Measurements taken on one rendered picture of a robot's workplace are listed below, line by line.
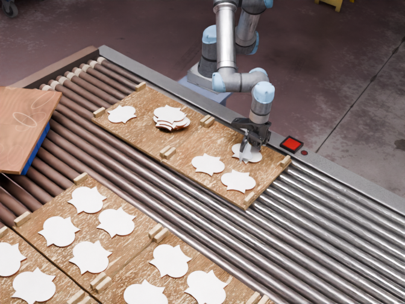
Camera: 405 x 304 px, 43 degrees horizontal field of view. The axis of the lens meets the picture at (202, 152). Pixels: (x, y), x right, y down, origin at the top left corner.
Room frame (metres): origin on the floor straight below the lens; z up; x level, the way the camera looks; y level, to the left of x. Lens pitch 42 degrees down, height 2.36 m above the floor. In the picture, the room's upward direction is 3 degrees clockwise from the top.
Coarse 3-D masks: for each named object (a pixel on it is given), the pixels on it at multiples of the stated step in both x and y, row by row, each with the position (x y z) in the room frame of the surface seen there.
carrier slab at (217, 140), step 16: (208, 128) 1.74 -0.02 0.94; (224, 128) 1.74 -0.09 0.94; (192, 144) 1.62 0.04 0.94; (208, 144) 1.63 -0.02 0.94; (224, 144) 1.64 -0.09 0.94; (176, 160) 1.52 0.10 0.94; (224, 160) 1.54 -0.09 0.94; (272, 160) 1.55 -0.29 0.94; (192, 176) 1.43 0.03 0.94; (208, 176) 1.44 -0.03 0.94; (256, 176) 1.45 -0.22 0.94; (272, 176) 1.46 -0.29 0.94; (224, 192) 1.35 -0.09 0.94; (256, 192) 1.36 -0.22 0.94; (240, 208) 1.29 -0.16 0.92
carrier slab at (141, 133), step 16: (128, 96) 1.94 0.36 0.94; (144, 96) 1.95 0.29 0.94; (160, 96) 1.96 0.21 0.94; (144, 112) 1.82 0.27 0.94; (192, 112) 1.85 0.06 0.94; (112, 128) 1.70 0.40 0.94; (128, 128) 1.70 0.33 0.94; (144, 128) 1.71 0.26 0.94; (160, 128) 1.72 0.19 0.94; (192, 128) 1.73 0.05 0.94; (144, 144) 1.61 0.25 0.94; (160, 144) 1.61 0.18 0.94; (176, 144) 1.62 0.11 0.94; (160, 160) 1.52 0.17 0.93
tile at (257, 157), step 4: (236, 144) 1.63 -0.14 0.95; (232, 148) 1.60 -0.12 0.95; (236, 148) 1.60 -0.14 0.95; (252, 148) 1.61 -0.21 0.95; (256, 148) 1.61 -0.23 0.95; (232, 152) 1.59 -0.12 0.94; (236, 152) 1.58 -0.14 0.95; (252, 152) 1.59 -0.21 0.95; (256, 152) 1.59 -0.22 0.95; (232, 156) 1.55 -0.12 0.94; (236, 156) 1.55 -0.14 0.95; (256, 156) 1.56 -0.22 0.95; (260, 156) 1.56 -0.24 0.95; (244, 160) 1.53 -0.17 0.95; (248, 160) 1.53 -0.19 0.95; (252, 160) 1.53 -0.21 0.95; (256, 160) 1.54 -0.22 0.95; (260, 160) 1.54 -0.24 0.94
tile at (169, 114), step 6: (162, 108) 1.79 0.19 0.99; (168, 108) 1.79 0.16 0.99; (174, 108) 1.79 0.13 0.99; (180, 108) 1.80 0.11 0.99; (156, 114) 1.74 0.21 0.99; (162, 114) 1.75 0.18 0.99; (168, 114) 1.75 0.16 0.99; (174, 114) 1.75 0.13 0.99; (180, 114) 1.75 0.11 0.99; (162, 120) 1.71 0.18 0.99; (168, 120) 1.71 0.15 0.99; (174, 120) 1.71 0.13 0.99; (180, 120) 1.71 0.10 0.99
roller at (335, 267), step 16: (80, 112) 1.83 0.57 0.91; (128, 144) 1.64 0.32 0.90; (208, 192) 1.38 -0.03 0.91; (256, 224) 1.24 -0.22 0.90; (272, 224) 1.22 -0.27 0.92; (288, 240) 1.16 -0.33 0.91; (320, 256) 1.09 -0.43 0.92; (336, 272) 1.04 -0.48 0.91; (352, 272) 1.03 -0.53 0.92; (368, 288) 0.98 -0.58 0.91
